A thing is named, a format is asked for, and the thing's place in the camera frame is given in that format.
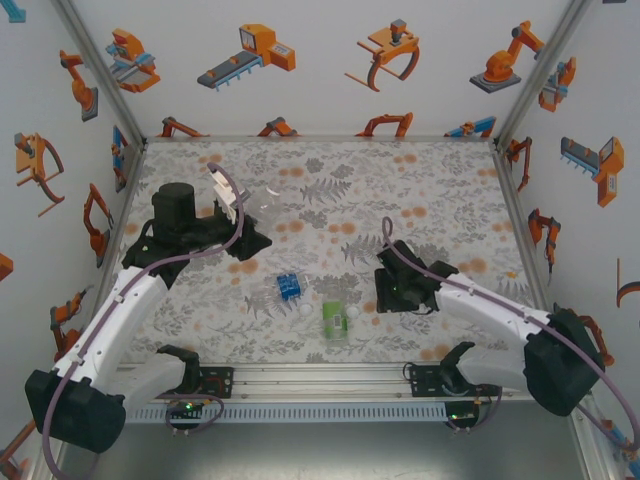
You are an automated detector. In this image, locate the clear unlabelled plastic bottle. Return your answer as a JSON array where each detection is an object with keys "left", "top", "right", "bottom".
[{"left": 246, "top": 180, "right": 287, "bottom": 235}]

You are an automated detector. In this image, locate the floral patterned tablecloth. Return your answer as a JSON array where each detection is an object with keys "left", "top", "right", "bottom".
[{"left": 99, "top": 139, "right": 551, "bottom": 366}]

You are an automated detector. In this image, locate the aluminium mounting rail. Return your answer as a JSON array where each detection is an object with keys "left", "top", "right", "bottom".
[{"left": 114, "top": 362, "right": 591, "bottom": 403}]

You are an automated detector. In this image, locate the blue label plastic bottle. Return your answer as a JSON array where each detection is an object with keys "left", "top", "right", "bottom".
[{"left": 273, "top": 267, "right": 307, "bottom": 317}]

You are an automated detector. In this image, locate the aluminium frame post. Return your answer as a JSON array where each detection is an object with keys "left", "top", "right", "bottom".
[
  {"left": 492, "top": 0, "right": 596, "bottom": 149},
  {"left": 49, "top": 0, "right": 150, "bottom": 149}
]

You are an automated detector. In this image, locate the short purple base cable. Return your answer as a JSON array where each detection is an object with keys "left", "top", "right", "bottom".
[
  {"left": 164, "top": 394, "right": 225, "bottom": 437},
  {"left": 446, "top": 384, "right": 503, "bottom": 435}
]

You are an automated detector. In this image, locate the aluminium frame bar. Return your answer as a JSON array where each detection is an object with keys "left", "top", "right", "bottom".
[
  {"left": 143, "top": 133, "right": 499, "bottom": 146},
  {"left": 94, "top": 142, "right": 150, "bottom": 371},
  {"left": 492, "top": 144, "right": 556, "bottom": 321}
]

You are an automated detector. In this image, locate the green label plastic bottle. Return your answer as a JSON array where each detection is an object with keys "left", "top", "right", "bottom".
[{"left": 322, "top": 298, "right": 352, "bottom": 347}]

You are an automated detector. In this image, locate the slotted grey cable duct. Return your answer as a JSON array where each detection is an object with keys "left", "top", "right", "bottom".
[{"left": 124, "top": 402, "right": 449, "bottom": 425}]

